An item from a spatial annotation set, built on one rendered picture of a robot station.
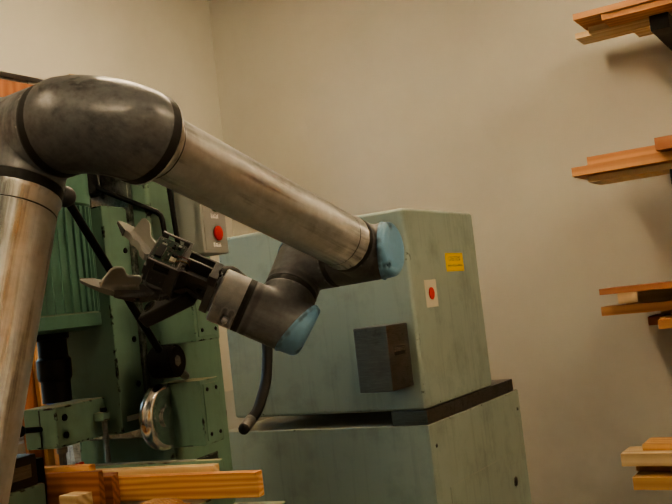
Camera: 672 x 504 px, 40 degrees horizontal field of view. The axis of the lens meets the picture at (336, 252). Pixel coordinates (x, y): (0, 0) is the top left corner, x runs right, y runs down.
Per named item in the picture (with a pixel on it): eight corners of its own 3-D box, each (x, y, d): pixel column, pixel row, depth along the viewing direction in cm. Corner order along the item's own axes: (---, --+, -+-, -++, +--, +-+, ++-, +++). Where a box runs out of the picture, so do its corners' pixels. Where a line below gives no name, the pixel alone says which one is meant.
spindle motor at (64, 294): (-25, 342, 158) (-41, 163, 159) (44, 334, 174) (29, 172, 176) (58, 332, 151) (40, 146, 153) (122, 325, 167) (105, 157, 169)
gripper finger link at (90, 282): (84, 259, 140) (143, 256, 145) (78, 284, 144) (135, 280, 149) (88, 274, 138) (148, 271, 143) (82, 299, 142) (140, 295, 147)
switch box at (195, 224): (179, 256, 184) (170, 177, 185) (204, 257, 193) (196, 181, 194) (205, 252, 182) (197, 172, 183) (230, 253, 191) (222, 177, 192)
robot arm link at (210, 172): (100, 32, 100) (412, 223, 152) (26, 63, 107) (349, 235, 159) (87, 128, 96) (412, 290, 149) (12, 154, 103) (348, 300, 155)
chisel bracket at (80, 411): (26, 459, 158) (22, 410, 158) (78, 444, 171) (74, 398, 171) (61, 457, 155) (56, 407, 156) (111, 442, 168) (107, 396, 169)
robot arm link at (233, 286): (241, 303, 156) (223, 343, 148) (214, 291, 155) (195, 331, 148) (256, 268, 150) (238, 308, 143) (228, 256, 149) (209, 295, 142)
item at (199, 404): (164, 448, 171) (157, 383, 172) (184, 441, 177) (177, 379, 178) (208, 446, 167) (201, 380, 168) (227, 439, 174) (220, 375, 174)
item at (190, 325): (159, 345, 174) (151, 266, 175) (185, 341, 182) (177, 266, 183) (198, 341, 171) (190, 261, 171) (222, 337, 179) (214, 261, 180)
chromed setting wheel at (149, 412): (138, 458, 163) (131, 388, 164) (176, 445, 175) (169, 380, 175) (153, 457, 162) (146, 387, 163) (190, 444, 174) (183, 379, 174)
